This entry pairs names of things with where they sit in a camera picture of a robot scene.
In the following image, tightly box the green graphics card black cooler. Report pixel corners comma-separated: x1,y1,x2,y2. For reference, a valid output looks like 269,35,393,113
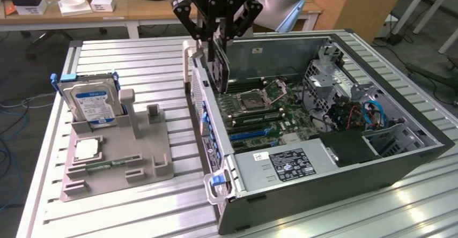
209,38,233,94

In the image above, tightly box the small white labelled box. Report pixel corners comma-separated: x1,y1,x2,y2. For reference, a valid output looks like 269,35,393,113
90,0,118,13

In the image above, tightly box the metal socket cover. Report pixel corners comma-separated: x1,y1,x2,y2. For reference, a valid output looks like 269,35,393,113
264,78,290,105

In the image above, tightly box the wooden cabinet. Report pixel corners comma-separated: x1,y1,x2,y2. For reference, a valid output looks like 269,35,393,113
304,0,412,43

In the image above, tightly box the CPU socket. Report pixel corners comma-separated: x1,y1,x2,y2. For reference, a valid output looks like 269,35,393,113
237,90,273,113

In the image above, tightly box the white square holder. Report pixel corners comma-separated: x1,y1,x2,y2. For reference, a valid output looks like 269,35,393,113
58,0,94,17

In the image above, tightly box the metal disk bay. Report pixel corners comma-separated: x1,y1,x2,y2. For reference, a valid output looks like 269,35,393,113
302,43,361,115

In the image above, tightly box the black RAM stick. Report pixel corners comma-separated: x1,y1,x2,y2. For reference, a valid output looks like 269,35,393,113
232,110,281,121
234,114,284,126

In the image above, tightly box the wooden desk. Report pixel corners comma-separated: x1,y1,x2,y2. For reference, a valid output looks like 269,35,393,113
0,0,324,39

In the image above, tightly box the white floor box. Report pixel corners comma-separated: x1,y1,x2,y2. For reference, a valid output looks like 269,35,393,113
380,14,401,39

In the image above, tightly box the black office chair base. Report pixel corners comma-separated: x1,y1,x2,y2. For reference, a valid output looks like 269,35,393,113
22,30,75,61

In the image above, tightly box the green motherboard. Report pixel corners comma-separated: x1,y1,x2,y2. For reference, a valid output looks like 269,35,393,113
207,70,324,154

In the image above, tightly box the black expansion slot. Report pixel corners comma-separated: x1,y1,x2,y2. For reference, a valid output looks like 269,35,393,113
229,124,277,135

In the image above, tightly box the hard disk with blue rails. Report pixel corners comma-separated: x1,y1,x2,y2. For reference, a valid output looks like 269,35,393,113
50,70,129,129

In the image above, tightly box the white box with black lid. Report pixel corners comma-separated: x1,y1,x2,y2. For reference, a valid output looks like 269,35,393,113
11,0,50,16

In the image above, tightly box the blue expansion slot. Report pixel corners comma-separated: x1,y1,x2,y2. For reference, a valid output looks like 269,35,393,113
229,127,272,142

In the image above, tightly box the silver chipset heatsink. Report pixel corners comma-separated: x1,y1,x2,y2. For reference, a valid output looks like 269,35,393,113
282,132,305,144

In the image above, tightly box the black floor stand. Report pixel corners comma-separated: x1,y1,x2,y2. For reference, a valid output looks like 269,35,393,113
406,62,458,91

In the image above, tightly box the silver CPU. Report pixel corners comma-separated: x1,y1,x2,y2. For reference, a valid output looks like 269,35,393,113
74,139,103,161

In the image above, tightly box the gray power supply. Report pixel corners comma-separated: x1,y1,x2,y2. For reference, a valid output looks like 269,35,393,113
225,137,341,194

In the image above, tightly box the green RAM stick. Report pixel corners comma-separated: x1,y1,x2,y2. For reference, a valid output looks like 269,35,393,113
85,154,142,172

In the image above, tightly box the gray parts rack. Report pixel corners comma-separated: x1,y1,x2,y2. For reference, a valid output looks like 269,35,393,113
59,88,177,204

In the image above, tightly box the open black PC case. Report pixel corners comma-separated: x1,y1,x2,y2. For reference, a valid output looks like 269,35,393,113
182,33,456,235

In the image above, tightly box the black wire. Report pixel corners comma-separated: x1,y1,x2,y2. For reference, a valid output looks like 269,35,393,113
302,82,340,131

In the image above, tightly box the white table frame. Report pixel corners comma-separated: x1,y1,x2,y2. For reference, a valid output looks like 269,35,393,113
390,0,458,54

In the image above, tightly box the red power wire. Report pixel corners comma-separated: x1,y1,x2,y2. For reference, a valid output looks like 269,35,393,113
349,106,360,129

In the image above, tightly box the blue wire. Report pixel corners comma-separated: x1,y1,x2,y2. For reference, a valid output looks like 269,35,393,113
361,100,388,128

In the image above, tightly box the gray floor cable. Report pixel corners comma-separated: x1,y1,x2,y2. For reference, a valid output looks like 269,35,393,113
0,93,55,109

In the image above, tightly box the blue floor cable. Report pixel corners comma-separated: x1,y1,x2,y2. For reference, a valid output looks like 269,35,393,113
0,109,30,209

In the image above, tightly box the gray metal drive bracket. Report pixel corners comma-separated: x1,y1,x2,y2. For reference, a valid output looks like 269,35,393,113
361,122,430,160

